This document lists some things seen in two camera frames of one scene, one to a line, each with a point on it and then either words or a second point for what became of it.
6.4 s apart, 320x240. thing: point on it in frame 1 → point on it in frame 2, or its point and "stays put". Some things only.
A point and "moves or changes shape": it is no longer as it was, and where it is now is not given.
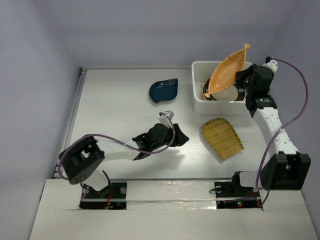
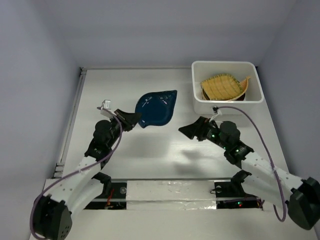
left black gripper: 179,138 → 128,120
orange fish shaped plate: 224,76 moves or changes shape
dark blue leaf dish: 164,90 → 156,107
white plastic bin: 202,71 stays put
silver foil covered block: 170,195 stays put
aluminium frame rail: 81,76 stays put
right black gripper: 241,74 → 198,128
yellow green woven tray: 222,136 moves or changes shape
